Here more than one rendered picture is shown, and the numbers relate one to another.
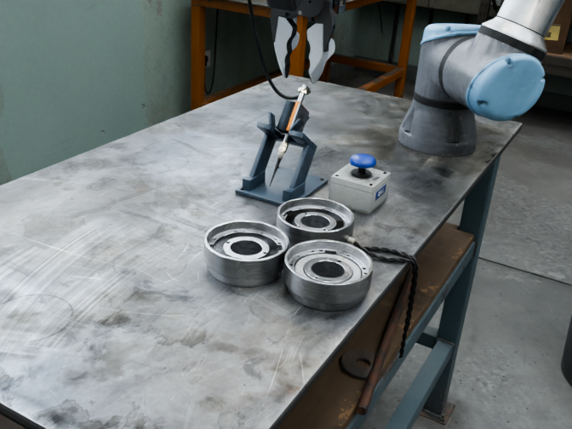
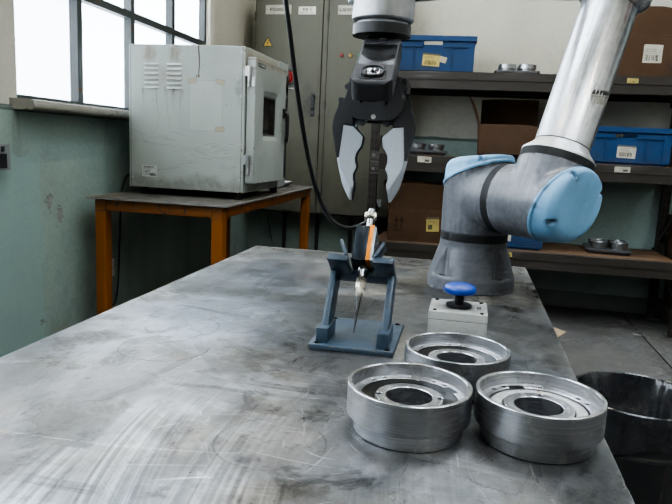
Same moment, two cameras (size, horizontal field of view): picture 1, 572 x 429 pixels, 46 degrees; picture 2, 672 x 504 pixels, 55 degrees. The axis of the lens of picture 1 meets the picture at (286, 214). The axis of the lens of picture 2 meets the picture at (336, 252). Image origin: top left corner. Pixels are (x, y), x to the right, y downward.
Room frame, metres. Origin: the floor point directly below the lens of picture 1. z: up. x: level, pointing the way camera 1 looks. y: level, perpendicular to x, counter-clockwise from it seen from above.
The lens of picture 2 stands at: (0.25, 0.26, 1.04)
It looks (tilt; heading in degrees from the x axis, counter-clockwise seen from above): 9 degrees down; 344
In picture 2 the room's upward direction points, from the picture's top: 3 degrees clockwise
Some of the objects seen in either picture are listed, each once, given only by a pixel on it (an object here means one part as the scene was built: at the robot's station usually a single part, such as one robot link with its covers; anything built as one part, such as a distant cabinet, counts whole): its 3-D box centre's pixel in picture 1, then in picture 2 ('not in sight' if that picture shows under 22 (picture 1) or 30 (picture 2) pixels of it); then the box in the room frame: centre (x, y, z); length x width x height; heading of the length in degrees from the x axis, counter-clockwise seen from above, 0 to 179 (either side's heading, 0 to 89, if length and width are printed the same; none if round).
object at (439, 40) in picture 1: (453, 59); (480, 193); (1.25, -0.29, 0.97); 0.13 x 0.12 x 0.14; 19
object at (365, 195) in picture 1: (361, 185); (457, 321); (0.96, -0.11, 0.82); 0.08 x 0.07 x 0.05; 152
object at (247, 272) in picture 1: (246, 254); (408, 405); (0.73, 0.05, 0.82); 0.10 x 0.10 x 0.04
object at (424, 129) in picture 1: (440, 118); (471, 258); (1.26, -0.29, 0.85); 0.15 x 0.15 x 0.10
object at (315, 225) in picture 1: (314, 226); (455, 366); (0.81, -0.04, 0.82); 0.10 x 0.10 x 0.04
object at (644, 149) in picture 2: not in sight; (618, 146); (3.62, -2.50, 1.11); 0.52 x 0.38 x 0.22; 62
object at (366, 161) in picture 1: (361, 171); (458, 302); (0.95, -0.11, 0.85); 0.04 x 0.04 x 0.05
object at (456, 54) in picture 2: not in sight; (432, 58); (4.16, -1.46, 1.61); 0.52 x 0.38 x 0.22; 65
